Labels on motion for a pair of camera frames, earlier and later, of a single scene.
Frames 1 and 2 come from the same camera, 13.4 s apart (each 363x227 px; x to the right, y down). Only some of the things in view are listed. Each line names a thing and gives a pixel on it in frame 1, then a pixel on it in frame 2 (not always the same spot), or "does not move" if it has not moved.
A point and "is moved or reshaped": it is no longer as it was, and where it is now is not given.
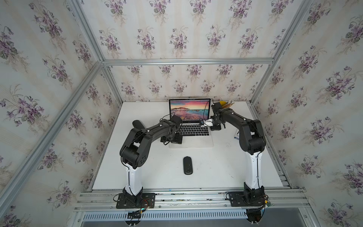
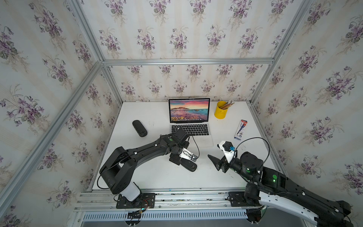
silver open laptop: (193, 112) does not move
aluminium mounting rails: (194, 199) does not move
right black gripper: (215, 127) -> (218, 163)
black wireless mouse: (187, 164) is moved or reshaped
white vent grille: (114, 215) does not move
